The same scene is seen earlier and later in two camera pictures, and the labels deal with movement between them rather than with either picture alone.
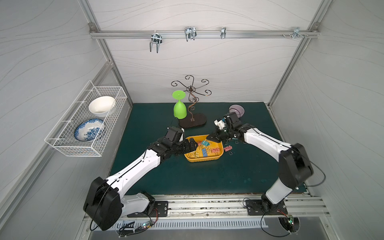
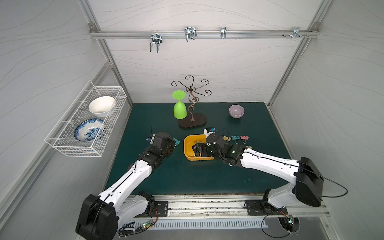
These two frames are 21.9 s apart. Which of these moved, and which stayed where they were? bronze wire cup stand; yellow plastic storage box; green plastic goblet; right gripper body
Moved: right gripper body
Stayed: green plastic goblet; bronze wire cup stand; yellow plastic storage box
